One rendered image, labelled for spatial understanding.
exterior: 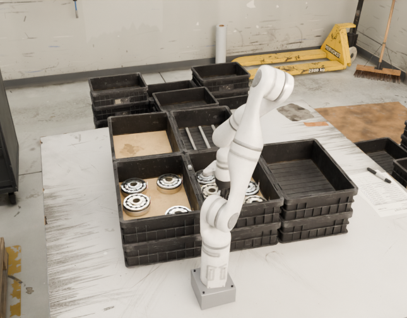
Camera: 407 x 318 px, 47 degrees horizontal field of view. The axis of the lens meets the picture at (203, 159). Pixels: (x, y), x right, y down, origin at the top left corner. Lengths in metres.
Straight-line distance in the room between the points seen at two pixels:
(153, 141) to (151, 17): 2.92
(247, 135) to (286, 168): 0.75
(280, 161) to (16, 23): 3.42
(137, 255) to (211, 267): 0.32
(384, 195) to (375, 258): 0.42
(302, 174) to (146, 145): 0.74
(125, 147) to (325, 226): 0.97
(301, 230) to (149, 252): 0.59
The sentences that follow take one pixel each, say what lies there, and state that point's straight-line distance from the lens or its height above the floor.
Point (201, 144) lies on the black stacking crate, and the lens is 2.21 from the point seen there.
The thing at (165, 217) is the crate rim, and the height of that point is 0.93.
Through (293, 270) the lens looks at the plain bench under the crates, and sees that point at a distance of 1.79.
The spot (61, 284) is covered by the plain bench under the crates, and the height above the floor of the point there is 0.70.
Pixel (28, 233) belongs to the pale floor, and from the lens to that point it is 3.13.
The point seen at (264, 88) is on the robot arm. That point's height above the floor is 1.43.
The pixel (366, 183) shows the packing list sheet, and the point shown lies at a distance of 2.30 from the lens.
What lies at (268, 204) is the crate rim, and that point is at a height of 0.92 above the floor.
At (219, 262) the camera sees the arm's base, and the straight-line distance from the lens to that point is 1.52.
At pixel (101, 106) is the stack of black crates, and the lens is 3.40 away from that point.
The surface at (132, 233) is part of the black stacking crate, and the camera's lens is 1.66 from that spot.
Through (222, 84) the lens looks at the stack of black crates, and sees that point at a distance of 3.57.
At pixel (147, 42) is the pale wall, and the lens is 5.10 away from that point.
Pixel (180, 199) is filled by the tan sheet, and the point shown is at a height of 0.83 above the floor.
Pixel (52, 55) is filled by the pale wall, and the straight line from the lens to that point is 5.03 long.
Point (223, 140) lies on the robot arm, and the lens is 1.56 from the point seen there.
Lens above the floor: 1.97
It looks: 33 degrees down
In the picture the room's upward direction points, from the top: 1 degrees clockwise
